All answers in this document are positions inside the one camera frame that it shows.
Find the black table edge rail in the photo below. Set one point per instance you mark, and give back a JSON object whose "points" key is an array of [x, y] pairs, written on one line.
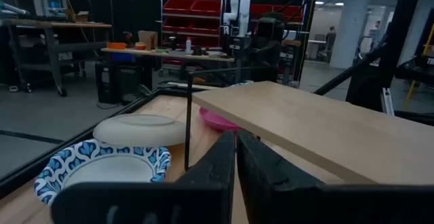
{"points": [[20, 174]]}

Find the white column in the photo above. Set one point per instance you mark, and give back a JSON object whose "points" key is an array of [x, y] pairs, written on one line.
{"points": [[349, 34]]}

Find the white bottle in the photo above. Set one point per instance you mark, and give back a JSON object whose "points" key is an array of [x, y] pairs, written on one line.
{"points": [[188, 45]]}

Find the rack with red bins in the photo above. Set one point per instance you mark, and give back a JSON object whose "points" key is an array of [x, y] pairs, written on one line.
{"points": [[291, 12], [191, 8]]}

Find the wooden shelf with black frame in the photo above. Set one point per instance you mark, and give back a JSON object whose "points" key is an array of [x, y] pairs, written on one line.
{"points": [[322, 125]]}

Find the black diagonal frame strut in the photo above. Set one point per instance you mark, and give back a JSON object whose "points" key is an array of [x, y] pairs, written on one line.
{"points": [[349, 73]]}

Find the silver aluminium extrusion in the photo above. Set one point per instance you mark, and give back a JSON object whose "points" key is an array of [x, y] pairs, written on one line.
{"points": [[387, 102]]}

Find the person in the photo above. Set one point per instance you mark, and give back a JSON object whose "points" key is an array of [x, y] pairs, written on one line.
{"points": [[374, 34], [330, 40]]}

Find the wooden worktable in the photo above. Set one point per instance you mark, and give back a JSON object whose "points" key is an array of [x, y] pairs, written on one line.
{"points": [[169, 55]]}

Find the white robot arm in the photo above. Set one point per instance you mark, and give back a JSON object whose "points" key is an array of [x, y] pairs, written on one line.
{"points": [[242, 3]]}

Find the pink plastic plate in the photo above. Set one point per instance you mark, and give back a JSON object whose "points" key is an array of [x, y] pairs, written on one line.
{"points": [[217, 120]]}

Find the black computer tower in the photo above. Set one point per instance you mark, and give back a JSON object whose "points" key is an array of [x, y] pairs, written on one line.
{"points": [[106, 81]]}

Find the small open cardboard box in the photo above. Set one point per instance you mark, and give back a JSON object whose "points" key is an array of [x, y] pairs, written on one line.
{"points": [[82, 17]]}

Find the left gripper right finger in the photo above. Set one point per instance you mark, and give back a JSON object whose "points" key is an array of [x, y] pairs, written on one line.
{"points": [[288, 200]]}

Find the brown cardboard box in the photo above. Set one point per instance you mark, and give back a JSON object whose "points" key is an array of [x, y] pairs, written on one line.
{"points": [[147, 40]]}

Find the yellow pole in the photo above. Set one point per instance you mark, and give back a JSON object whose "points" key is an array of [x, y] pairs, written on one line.
{"points": [[409, 95]]}

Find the white bowl centre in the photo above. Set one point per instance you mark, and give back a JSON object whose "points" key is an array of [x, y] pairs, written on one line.
{"points": [[139, 130]]}

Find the black rig frame post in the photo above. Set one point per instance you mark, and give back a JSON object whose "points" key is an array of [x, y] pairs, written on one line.
{"points": [[396, 30]]}

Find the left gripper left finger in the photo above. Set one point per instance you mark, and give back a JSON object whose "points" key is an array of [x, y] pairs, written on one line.
{"points": [[169, 203]]}

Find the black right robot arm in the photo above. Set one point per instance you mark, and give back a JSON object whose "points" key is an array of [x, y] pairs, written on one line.
{"points": [[268, 54]]}

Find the blue patterned paper plate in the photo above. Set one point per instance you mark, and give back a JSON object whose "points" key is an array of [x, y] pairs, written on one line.
{"points": [[108, 169]]}

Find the orange tray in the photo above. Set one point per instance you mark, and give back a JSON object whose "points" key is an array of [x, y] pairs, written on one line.
{"points": [[117, 45]]}

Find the wooden workbench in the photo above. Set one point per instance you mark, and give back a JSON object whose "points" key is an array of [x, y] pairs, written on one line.
{"points": [[51, 23]]}

